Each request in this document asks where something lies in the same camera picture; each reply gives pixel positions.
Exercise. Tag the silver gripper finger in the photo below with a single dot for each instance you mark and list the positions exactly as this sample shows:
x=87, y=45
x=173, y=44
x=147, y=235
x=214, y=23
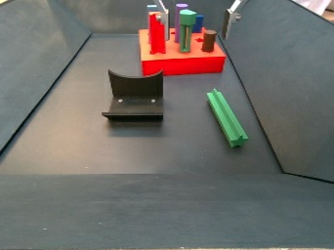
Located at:
x=164, y=17
x=232, y=16

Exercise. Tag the brown hexagonal peg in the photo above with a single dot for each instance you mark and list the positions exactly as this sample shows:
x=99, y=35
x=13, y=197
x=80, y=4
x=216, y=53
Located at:
x=208, y=40

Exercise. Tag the black curved fixture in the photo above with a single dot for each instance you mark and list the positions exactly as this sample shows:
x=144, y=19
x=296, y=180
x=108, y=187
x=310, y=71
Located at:
x=136, y=97

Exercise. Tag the green pentagon peg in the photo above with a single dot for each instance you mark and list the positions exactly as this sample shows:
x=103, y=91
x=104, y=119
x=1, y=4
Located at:
x=187, y=22

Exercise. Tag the purple cylinder peg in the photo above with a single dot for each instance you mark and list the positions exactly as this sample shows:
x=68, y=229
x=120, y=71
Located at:
x=179, y=8

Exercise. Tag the dark blue rounded peg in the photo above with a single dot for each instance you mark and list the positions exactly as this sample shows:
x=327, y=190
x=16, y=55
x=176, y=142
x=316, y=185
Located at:
x=198, y=24

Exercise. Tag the red notched block peg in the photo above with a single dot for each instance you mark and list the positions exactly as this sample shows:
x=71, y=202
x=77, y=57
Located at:
x=155, y=34

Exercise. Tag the light blue arch peg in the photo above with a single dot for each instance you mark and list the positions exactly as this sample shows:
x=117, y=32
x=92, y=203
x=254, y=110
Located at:
x=151, y=8

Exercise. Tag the red peg board base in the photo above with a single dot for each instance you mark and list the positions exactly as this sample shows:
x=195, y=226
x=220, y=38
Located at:
x=175, y=63

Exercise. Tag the green star-shaped bar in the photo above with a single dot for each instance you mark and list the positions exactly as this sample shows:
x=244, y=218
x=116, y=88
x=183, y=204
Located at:
x=227, y=120

